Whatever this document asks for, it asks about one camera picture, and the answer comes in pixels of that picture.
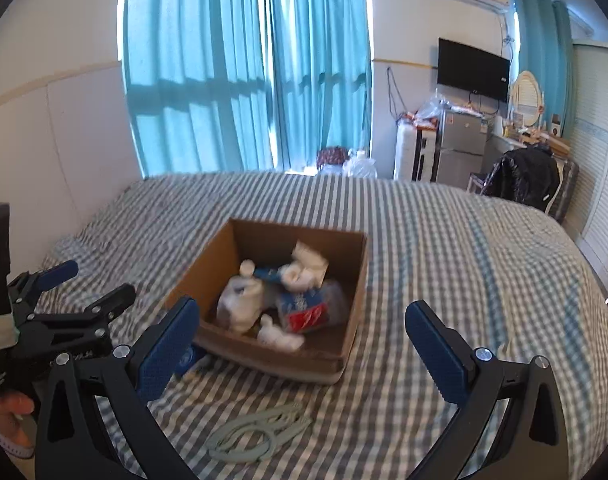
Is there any white mesh cloth bundle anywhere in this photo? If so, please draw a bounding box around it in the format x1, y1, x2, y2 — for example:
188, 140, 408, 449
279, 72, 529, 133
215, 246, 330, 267
216, 259, 264, 334

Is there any cream lace cloth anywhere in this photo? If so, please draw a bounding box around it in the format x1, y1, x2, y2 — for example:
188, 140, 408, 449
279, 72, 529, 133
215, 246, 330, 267
279, 240, 329, 292

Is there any clear bottle blue red label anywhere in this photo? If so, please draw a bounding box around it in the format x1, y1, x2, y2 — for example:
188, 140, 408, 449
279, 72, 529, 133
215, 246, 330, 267
276, 280, 351, 334

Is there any person left hand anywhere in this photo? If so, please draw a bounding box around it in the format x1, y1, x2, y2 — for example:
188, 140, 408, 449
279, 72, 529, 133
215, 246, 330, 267
0, 392, 34, 458

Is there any blue white tissue pack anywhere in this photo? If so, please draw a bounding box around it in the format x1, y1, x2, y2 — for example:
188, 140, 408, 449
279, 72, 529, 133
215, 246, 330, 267
174, 344, 207, 378

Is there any grey white checked bedsheet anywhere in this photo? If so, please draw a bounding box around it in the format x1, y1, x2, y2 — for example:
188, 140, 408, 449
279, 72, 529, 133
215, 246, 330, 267
39, 172, 608, 479

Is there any white cream tube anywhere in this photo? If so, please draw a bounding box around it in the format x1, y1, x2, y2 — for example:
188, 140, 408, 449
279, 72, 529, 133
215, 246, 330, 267
257, 314, 305, 353

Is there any pale green hanger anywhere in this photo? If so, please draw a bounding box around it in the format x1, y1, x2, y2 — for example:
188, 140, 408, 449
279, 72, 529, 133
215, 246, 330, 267
214, 403, 311, 442
205, 424, 311, 464

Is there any brown cardboard box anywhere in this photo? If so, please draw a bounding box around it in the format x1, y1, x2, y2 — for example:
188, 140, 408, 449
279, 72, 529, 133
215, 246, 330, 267
165, 219, 368, 385

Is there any black jacket on chair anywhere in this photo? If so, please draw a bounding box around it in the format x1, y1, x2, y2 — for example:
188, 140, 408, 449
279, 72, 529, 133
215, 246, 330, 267
482, 144, 560, 211

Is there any blue window curtain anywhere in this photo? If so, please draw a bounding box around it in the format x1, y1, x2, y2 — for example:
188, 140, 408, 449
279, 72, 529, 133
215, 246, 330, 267
120, 0, 372, 177

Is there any wooden dressing table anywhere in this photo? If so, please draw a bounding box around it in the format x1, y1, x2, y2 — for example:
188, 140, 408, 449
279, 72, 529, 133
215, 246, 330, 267
488, 119, 573, 162

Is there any white storage cabinet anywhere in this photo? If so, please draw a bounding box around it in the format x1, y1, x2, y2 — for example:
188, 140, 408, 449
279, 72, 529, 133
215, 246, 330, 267
393, 118, 437, 182

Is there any silver mini fridge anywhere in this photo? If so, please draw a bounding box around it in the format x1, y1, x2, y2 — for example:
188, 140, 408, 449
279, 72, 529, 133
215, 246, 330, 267
435, 110, 487, 188

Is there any white oval mirror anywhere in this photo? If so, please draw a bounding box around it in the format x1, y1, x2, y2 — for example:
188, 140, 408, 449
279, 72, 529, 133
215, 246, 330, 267
509, 70, 544, 128

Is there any clear plastic bag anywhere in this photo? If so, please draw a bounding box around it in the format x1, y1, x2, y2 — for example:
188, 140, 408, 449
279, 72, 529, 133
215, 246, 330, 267
413, 91, 451, 130

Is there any white louvered wardrobe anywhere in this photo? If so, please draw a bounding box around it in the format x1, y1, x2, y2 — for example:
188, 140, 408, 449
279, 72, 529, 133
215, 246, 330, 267
563, 41, 608, 291

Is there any blue corner curtain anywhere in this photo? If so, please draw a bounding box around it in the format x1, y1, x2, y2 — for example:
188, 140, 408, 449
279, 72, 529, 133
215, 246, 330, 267
512, 0, 575, 136

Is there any black wall television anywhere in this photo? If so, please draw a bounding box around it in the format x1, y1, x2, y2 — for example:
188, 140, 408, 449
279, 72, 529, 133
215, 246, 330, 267
436, 38, 510, 103

